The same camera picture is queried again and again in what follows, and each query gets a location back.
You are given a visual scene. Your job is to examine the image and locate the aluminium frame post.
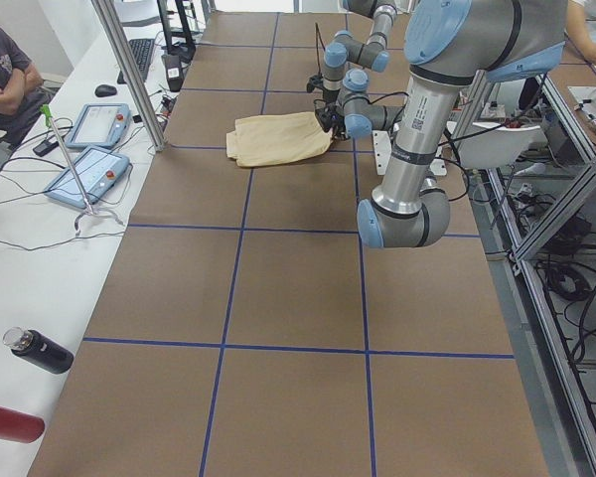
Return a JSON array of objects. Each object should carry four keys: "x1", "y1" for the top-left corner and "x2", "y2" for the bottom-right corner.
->
[{"x1": 91, "y1": 0, "x2": 166, "y2": 152}]

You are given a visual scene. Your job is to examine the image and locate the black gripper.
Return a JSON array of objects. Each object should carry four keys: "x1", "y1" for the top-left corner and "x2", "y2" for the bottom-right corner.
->
[{"x1": 330, "y1": 116, "x2": 349, "y2": 139}]

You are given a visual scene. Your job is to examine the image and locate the metal stand with green tip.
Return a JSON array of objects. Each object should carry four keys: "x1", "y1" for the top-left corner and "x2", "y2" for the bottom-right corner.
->
[{"x1": 41, "y1": 104, "x2": 124, "y2": 236}]

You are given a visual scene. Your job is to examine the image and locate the seated person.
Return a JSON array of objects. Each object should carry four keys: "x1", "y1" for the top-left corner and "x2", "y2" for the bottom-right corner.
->
[{"x1": 0, "y1": 28, "x2": 53, "y2": 149}]

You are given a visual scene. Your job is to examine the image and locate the blue teach pendant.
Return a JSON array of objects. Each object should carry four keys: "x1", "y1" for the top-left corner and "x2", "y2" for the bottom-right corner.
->
[
  {"x1": 44, "y1": 146, "x2": 130, "y2": 210},
  {"x1": 65, "y1": 103, "x2": 131, "y2": 150}
]

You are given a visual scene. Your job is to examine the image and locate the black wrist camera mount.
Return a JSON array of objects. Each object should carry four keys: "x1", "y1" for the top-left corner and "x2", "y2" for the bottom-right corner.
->
[
  {"x1": 314, "y1": 103, "x2": 340, "y2": 132},
  {"x1": 306, "y1": 74, "x2": 326, "y2": 93}
]

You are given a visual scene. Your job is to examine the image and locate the white camera post with base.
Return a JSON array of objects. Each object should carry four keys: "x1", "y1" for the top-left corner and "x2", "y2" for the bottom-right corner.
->
[{"x1": 371, "y1": 129, "x2": 449, "y2": 177}]

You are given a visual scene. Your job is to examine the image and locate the black bottle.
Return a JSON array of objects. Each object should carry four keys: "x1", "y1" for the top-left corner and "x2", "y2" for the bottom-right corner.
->
[{"x1": 3, "y1": 327, "x2": 74, "y2": 375}]

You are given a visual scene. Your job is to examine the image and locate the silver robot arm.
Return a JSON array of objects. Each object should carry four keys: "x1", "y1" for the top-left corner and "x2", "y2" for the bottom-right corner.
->
[
  {"x1": 357, "y1": 1, "x2": 567, "y2": 248},
  {"x1": 319, "y1": 0, "x2": 397, "y2": 102}
]

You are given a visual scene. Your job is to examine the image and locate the red bottle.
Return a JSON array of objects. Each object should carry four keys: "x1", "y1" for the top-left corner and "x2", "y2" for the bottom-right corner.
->
[{"x1": 0, "y1": 406, "x2": 46, "y2": 443}]

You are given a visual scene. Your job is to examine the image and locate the black box with label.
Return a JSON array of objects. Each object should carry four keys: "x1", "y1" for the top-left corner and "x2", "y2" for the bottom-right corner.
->
[{"x1": 161, "y1": 54, "x2": 184, "y2": 92}]

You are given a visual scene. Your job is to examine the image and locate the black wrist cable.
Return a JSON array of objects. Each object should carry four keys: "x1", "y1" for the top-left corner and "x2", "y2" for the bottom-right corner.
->
[
  {"x1": 312, "y1": 21, "x2": 329, "y2": 76},
  {"x1": 362, "y1": 90, "x2": 471, "y2": 202}
]

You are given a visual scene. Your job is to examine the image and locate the near blue teach pendant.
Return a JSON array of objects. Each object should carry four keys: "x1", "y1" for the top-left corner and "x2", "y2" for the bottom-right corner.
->
[{"x1": 44, "y1": 146, "x2": 130, "y2": 210}]

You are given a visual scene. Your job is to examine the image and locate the black computer mouse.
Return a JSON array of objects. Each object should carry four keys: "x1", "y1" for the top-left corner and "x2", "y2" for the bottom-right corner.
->
[{"x1": 94, "y1": 84, "x2": 117, "y2": 97}]

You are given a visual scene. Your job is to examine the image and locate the beige long-sleeve printed shirt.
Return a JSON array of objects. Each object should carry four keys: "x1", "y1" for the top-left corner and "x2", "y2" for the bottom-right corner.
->
[{"x1": 225, "y1": 111, "x2": 332, "y2": 168}]

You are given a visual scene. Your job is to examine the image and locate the far blue teach pendant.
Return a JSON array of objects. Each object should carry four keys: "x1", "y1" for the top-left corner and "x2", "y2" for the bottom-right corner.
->
[{"x1": 65, "y1": 103, "x2": 131, "y2": 150}]

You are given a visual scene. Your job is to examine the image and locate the black keyboard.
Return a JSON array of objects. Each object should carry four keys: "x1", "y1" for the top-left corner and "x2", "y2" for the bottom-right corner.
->
[{"x1": 128, "y1": 38, "x2": 155, "y2": 81}]

